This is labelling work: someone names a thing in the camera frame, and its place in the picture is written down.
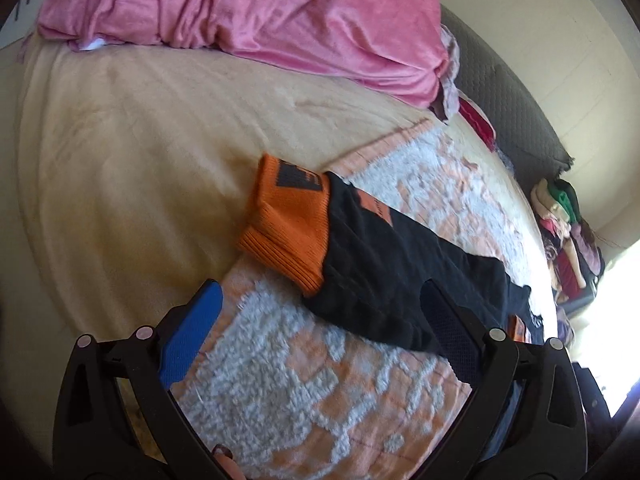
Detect white floral cloth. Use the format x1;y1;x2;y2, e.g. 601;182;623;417
434;25;462;122

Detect black shorts with orange waistband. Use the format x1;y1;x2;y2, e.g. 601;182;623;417
238;153;532;357

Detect orange and white patterned towel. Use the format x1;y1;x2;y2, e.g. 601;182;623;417
170;119;557;480

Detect pink blanket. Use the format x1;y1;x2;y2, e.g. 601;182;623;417
37;0;451;109

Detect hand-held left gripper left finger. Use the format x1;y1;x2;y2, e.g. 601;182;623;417
52;280;236;480

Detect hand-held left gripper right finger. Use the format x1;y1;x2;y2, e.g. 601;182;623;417
420;281;588;480

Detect pile of folded clothes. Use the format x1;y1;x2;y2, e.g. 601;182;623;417
530;177;607;307

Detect red cloth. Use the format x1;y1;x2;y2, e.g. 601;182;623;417
457;97;499;153

